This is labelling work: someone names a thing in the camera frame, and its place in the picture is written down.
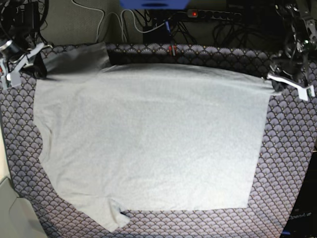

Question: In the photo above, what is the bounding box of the black power adapter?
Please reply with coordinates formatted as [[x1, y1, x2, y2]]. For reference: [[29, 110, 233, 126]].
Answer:
[[15, 1, 40, 31]]

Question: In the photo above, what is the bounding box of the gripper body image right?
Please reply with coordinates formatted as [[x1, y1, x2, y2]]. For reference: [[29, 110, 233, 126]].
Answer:
[[270, 51, 309, 83]]

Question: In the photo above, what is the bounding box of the blue box overhead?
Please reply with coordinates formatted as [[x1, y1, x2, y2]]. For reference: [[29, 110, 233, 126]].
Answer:
[[119, 0, 190, 10]]

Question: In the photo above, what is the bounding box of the black power strip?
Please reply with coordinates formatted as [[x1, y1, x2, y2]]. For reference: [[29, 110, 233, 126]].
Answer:
[[187, 9, 243, 21]]

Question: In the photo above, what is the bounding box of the beige plastic bin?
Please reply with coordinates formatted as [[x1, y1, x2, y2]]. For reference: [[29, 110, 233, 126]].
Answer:
[[0, 177, 47, 238]]

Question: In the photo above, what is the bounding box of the black box under table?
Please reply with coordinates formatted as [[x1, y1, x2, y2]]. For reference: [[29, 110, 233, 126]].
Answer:
[[143, 25, 170, 44]]

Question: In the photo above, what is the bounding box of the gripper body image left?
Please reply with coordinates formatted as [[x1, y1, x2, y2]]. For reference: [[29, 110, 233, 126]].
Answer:
[[4, 48, 30, 68]]

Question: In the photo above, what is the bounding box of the grey T-shirt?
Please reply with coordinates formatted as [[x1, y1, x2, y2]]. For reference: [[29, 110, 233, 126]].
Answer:
[[33, 44, 274, 232]]

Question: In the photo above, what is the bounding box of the white cable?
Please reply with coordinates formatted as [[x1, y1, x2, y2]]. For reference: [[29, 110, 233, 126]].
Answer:
[[71, 0, 165, 43]]

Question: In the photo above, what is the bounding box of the red black table clamp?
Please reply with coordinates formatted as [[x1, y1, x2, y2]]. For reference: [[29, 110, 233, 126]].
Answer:
[[167, 44, 177, 57]]

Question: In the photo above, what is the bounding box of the black OpenArm case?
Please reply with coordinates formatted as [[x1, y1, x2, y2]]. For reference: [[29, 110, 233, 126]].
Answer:
[[281, 152, 317, 238]]

